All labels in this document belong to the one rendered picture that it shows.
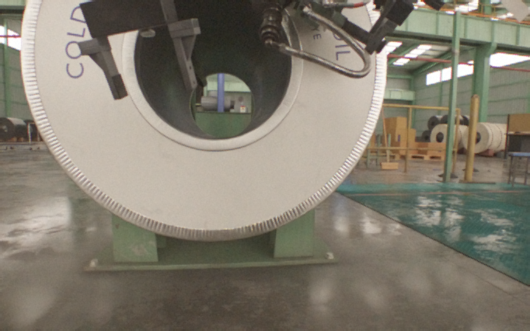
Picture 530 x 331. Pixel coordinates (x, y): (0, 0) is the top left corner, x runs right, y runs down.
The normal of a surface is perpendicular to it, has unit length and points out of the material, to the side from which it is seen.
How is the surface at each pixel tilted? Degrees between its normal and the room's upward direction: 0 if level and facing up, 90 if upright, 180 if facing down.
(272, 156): 90
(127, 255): 90
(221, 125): 90
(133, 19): 114
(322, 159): 90
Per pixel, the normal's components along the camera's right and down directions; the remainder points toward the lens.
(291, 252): 0.14, 0.11
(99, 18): -0.09, 0.49
